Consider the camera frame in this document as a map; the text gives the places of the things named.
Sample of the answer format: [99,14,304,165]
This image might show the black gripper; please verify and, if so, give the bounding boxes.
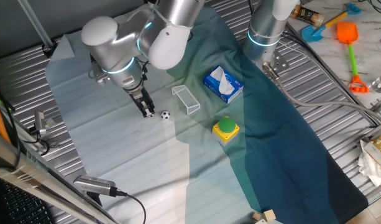
[127,85,156,118]

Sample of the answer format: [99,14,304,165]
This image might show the white mesh toy goal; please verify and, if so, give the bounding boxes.
[172,85,201,116]

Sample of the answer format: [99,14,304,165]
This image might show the blue green white tablecloth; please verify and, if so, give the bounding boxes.
[45,6,370,224]

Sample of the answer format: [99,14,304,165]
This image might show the blue tissue box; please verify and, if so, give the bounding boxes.
[203,65,244,105]

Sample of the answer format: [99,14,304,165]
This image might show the green button yellow box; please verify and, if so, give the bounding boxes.
[212,116,240,146]

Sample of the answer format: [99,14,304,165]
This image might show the grey metal pole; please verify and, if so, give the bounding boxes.
[17,0,58,59]

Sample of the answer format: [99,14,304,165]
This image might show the black keyboard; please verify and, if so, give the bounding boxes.
[0,177,56,224]

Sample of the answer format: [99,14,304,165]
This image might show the large wooden cube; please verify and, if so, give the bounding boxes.
[262,209,277,223]

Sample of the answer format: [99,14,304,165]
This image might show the blue toy shovel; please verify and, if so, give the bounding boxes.
[301,2,362,43]

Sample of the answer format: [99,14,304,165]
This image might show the brown spice bottle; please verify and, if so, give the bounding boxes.
[290,4,326,28]

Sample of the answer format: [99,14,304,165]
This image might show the crumpled white rag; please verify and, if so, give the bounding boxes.
[357,139,381,187]

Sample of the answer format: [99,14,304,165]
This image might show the brown cardboard box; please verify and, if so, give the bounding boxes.
[363,132,381,169]

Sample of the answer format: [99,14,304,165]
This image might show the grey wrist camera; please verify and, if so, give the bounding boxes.
[90,60,111,87]

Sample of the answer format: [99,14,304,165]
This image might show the silver ribbed camera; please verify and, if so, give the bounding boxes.
[73,174,118,198]

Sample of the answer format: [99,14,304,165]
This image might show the black camera cable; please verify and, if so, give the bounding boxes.
[111,188,147,224]

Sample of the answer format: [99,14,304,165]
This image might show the metal frame bar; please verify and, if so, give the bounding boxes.
[0,129,119,224]

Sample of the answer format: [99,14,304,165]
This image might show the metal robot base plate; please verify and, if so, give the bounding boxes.
[260,49,290,75]

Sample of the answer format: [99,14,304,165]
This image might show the grey robot hose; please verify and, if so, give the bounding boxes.
[262,61,381,125]

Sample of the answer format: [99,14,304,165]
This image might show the orange toy shovel green handle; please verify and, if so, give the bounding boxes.
[337,21,370,94]

